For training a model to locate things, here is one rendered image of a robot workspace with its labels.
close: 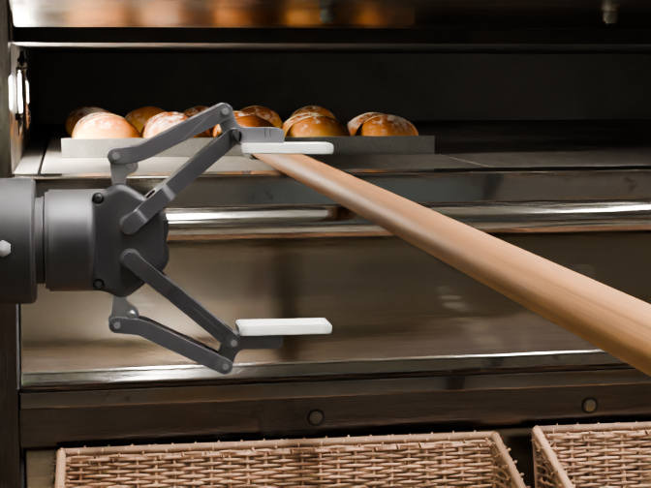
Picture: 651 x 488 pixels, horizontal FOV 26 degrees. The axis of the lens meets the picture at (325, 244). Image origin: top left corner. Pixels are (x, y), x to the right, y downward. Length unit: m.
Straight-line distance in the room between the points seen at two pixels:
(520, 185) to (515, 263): 0.98
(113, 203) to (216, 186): 0.69
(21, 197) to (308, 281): 0.79
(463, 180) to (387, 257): 0.14
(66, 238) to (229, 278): 0.75
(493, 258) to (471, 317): 0.94
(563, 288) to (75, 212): 0.41
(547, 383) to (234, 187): 0.48
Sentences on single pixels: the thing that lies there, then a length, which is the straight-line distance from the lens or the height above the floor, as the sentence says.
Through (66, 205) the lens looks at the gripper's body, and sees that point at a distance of 1.03.
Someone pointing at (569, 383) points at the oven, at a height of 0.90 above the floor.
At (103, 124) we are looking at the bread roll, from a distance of 2.07.
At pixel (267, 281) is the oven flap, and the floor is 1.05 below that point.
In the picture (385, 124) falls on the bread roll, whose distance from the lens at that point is 2.12.
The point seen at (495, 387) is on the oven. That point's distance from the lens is 1.83.
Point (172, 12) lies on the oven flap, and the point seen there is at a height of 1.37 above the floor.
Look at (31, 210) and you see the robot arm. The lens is 1.02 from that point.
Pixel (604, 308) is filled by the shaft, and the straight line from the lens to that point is 0.70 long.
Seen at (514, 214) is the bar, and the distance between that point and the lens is 1.41.
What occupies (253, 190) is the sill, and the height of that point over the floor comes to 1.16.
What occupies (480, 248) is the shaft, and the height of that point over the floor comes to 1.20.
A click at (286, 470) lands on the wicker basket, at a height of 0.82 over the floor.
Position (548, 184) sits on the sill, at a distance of 1.82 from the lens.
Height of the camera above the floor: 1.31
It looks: 7 degrees down
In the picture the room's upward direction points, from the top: straight up
